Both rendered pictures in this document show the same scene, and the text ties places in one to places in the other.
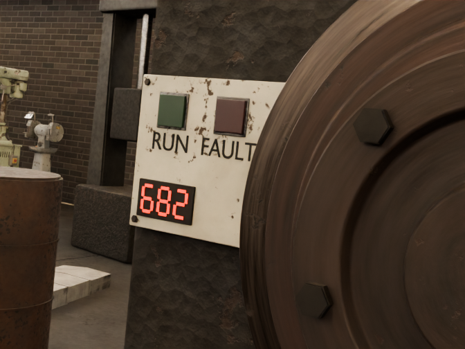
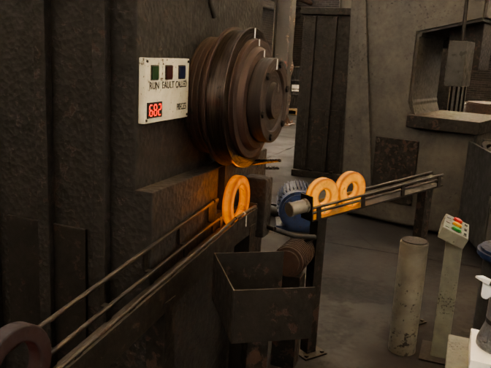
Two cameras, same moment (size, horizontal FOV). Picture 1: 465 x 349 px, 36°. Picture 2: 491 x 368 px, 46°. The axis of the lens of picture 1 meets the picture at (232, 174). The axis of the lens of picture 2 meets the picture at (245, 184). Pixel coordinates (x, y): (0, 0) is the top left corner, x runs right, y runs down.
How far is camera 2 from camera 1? 195 cm
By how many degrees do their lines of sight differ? 100
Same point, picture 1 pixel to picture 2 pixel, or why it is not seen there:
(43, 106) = not seen: outside the picture
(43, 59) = not seen: outside the picture
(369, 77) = (247, 63)
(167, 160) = (153, 93)
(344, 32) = (235, 50)
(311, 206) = (261, 95)
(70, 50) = not seen: outside the picture
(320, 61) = (233, 58)
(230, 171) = (169, 93)
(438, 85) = (272, 67)
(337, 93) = (241, 67)
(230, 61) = (158, 50)
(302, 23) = (173, 36)
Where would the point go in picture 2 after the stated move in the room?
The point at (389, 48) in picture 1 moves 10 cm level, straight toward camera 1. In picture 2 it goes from (245, 55) to (278, 58)
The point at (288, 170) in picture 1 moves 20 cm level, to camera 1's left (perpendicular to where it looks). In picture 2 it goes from (235, 88) to (248, 93)
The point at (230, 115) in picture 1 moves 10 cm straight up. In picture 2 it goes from (170, 72) to (171, 36)
